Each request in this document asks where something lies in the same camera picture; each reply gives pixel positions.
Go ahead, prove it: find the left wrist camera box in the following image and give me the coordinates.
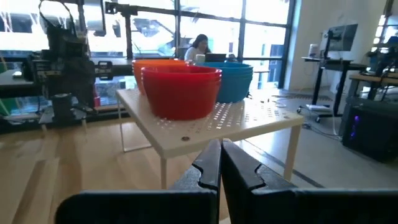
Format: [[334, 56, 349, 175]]
[[46, 24, 88, 58]]

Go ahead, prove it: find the black computer monitor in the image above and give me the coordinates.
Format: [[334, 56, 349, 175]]
[[323, 23, 359, 52]]

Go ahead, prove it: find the person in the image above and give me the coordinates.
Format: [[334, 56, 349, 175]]
[[183, 33, 212, 62]]

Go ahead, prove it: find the white power strip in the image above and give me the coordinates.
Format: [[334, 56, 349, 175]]
[[306, 104, 332, 113]]

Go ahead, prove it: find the black standing desk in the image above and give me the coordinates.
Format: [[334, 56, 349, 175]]
[[300, 55, 368, 118]]

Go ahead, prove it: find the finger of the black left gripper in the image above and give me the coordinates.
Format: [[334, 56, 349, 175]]
[[63, 58, 80, 105], [79, 57, 96, 106]]

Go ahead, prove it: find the blue plastic mini bowl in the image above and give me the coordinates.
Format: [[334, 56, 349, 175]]
[[217, 67, 254, 75], [217, 71, 254, 80], [216, 73, 253, 104], [195, 62, 254, 71]]

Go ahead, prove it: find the black laptop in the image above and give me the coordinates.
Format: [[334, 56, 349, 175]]
[[204, 52, 227, 63]]

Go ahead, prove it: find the red plastic mini bowl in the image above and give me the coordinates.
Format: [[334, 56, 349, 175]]
[[141, 65, 223, 78], [142, 73, 222, 82], [143, 79, 221, 121], [142, 76, 222, 85]]

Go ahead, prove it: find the black computer tower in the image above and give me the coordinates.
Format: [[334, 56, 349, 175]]
[[341, 96, 398, 162]]

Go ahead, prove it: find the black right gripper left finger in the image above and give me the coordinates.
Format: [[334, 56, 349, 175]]
[[55, 139, 222, 224]]

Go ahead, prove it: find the light wooden desk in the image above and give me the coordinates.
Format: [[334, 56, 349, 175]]
[[348, 73, 398, 100]]

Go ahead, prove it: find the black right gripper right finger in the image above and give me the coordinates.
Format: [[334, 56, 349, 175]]
[[221, 140, 398, 224]]

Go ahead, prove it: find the white perforated metal shelf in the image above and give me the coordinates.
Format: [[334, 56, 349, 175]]
[[115, 88, 305, 190]]

